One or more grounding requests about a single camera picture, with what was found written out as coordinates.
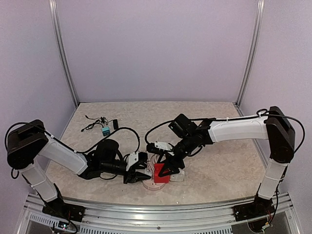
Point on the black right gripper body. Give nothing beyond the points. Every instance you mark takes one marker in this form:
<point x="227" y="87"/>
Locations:
<point x="185" y="146"/>

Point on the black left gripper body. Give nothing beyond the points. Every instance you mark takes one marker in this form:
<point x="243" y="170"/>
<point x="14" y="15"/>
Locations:
<point x="132" y="168"/>

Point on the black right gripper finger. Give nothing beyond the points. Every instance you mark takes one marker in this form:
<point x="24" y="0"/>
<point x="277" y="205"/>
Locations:
<point x="173" y="165"/>
<point x="163" y="154"/>

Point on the red cube socket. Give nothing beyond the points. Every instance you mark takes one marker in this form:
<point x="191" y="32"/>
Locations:
<point x="161" y="175"/>

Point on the white USB charger plug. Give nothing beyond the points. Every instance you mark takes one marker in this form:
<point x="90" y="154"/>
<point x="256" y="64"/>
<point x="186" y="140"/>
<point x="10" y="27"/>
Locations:
<point x="149" y="172"/>

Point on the teal USB charger plug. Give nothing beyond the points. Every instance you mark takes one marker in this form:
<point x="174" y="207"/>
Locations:
<point x="105" y="131"/>

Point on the black power adapter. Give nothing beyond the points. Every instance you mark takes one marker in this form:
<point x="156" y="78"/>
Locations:
<point x="115" y="124"/>

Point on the pink round power strip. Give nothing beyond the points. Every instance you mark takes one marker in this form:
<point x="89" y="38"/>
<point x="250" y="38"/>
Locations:
<point x="152" y="186"/>

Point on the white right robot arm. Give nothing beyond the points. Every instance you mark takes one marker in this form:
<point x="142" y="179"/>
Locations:
<point x="271" y="125"/>

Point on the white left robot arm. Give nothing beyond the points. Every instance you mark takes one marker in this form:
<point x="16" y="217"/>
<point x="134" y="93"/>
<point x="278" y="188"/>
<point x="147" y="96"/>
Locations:
<point x="24" y="141"/>

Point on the white flat plug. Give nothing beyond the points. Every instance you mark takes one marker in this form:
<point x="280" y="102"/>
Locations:
<point x="179" y="177"/>

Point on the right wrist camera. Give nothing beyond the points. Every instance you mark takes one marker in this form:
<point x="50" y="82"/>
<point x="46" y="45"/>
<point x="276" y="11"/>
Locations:
<point x="158" y="147"/>

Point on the aluminium table frame rail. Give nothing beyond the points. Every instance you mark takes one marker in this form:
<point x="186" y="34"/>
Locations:
<point x="109" y="218"/>

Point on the right aluminium corner post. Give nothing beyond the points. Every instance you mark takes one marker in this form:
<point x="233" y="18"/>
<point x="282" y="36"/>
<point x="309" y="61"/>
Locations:
<point x="252" y="52"/>

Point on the aluminium corner post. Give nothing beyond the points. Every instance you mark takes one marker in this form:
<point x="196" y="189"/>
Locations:
<point x="62" y="54"/>
<point x="252" y="52"/>

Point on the left aluminium corner post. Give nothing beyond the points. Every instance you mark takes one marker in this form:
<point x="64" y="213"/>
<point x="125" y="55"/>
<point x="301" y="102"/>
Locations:
<point x="62" y="54"/>

